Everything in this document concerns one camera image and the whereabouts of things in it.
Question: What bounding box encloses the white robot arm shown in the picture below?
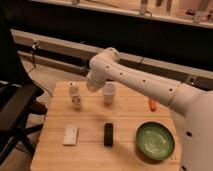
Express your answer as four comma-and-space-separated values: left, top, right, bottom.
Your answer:
87, 47, 213, 171

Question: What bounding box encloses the clear plastic bottle white cap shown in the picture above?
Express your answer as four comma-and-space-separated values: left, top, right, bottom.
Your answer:
69, 82, 81, 110

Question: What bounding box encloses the white paper cup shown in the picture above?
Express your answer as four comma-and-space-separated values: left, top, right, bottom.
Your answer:
102, 82, 116, 105

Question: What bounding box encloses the black rectangular block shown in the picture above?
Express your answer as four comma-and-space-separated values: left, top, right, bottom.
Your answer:
104, 123, 113, 146

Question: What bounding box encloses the orange carrot toy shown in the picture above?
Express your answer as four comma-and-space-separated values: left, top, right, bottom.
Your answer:
148, 98, 157, 111

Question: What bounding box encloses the black office chair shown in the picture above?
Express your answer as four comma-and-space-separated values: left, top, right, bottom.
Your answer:
0, 26, 47, 165

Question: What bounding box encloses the green bowl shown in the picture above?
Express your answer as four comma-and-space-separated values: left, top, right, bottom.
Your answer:
136, 122, 175, 161

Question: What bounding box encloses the black cable on floor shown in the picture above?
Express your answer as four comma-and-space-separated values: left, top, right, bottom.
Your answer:
20, 39, 54, 98

